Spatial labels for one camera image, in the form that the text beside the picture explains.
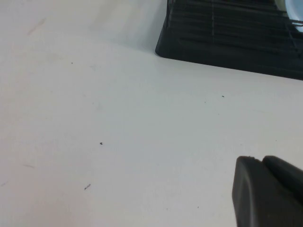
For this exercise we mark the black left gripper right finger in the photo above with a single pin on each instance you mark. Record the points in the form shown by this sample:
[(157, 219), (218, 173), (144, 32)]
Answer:
[(286, 175)]

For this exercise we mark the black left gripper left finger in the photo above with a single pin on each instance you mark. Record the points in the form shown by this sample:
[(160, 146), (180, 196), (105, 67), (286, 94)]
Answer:
[(255, 194)]

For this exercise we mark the black plastic drip tray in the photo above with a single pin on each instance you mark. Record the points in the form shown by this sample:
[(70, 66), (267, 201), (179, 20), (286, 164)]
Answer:
[(213, 49)]

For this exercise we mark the light blue plate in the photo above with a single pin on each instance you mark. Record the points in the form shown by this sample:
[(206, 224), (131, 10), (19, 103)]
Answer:
[(296, 9)]

